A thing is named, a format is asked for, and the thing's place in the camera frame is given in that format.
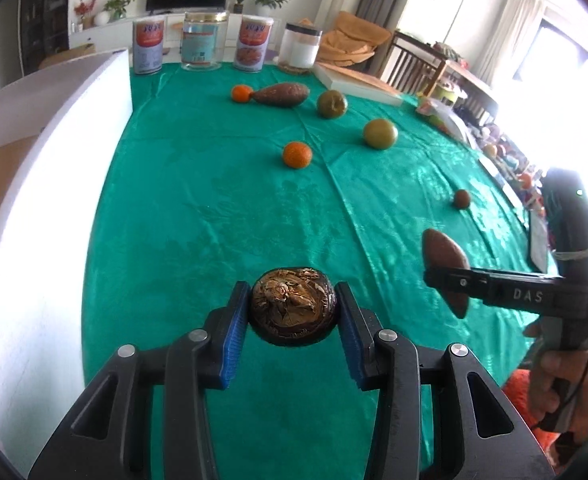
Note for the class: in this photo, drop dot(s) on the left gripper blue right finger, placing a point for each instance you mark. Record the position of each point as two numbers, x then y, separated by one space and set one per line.
440 414

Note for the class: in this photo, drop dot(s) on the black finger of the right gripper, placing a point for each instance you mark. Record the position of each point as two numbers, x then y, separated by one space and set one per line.
458 286

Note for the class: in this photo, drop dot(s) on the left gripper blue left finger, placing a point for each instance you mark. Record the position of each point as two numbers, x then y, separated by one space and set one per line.
105 434

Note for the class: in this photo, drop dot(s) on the small brown round fruit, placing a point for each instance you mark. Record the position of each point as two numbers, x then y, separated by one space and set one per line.
462 199

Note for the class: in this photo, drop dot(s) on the green-brown pear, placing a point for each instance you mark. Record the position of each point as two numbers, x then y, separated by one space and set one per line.
380 134
332 104

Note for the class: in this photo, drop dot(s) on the dark brown wrinkled fruit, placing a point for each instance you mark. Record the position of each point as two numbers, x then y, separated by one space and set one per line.
293 307

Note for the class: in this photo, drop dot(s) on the orange tangerine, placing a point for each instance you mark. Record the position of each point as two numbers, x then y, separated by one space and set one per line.
297 155
241 93

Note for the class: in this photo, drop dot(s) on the large brown sweet potato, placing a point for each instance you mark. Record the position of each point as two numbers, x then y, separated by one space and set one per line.
286 94

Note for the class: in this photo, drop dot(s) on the snack bag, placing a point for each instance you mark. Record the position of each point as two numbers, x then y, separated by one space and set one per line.
442 117

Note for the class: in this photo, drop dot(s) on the wooden chair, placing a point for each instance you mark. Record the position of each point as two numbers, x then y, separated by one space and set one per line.
413 66

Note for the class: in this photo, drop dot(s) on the white flat book box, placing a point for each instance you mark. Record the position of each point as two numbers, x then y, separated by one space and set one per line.
333 79

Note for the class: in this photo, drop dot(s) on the green tablecloth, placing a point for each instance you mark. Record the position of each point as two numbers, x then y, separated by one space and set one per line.
198 198

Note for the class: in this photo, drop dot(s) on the white cardboard box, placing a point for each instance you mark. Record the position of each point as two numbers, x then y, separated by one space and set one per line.
59 130

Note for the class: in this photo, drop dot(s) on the orange cushion lounge chair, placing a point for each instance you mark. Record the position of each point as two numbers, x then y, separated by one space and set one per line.
349 41

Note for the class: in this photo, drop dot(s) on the clear jar black lid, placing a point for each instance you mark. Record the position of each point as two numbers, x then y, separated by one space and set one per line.
299 48

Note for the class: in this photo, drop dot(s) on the right red label can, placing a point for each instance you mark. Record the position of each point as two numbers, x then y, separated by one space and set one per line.
252 42

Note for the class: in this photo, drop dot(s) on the red label can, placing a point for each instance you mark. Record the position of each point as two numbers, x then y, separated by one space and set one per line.
148 45
252 42

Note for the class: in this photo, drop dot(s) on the left red label can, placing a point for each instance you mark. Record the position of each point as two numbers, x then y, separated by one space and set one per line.
148 45

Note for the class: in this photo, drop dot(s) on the clear glass jar blue label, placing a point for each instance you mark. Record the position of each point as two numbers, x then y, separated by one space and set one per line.
203 38

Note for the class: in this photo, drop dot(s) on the potted plant left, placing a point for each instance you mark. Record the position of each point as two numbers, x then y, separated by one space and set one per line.
117 8

